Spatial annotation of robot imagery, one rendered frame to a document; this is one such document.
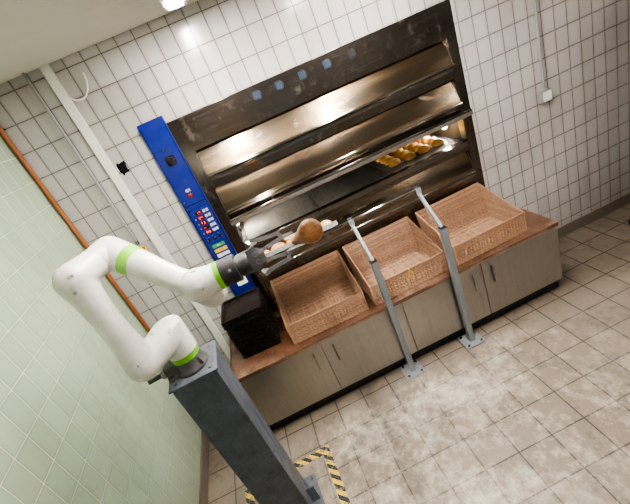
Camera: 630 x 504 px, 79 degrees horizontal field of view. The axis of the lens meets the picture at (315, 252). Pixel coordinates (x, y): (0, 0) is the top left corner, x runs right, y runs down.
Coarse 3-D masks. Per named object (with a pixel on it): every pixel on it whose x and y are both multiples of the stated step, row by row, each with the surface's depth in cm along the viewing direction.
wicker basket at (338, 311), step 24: (312, 264) 286; (336, 264) 288; (288, 288) 286; (312, 288) 289; (336, 288) 291; (360, 288) 254; (288, 312) 288; (312, 312) 277; (336, 312) 252; (360, 312) 256
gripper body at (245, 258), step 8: (248, 248) 123; (256, 248) 123; (240, 256) 121; (248, 256) 123; (256, 256) 123; (264, 256) 123; (240, 264) 120; (248, 264) 120; (256, 264) 123; (264, 264) 123; (248, 272) 122
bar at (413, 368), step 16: (416, 192) 247; (352, 224) 244; (448, 240) 239; (368, 256) 236; (448, 256) 244; (384, 288) 241; (464, 304) 262; (464, 320) 268; (400, 336) 259; (464, 336) 282; (480, 336) 277; (400, 368) 279; (416, 368) 274
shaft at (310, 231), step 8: (304, 224) 45; (312, 224) 45; (320, 224) 45; (296, 232) 59; (304, 232) 45; (312, 232) 45; (320, 232) 45; (296, 240) 74; (304, 240) 45; (312, 240) 45
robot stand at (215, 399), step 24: (216, 360) 164; (192, 384) 160; (216, 384) 163; (240, 384) 188; (192, 408) 164; (216, 408) 167; (240, 408) 171; (216, 432) 172; (240, 432) 175; (264, 432) 188; (240, 456) 180; (264, 456) 185; (288, 456) 215; (312, 456) 246; (264, 480) 190; (288, 480) 195; (312, 480) 231; (336, 480) 227
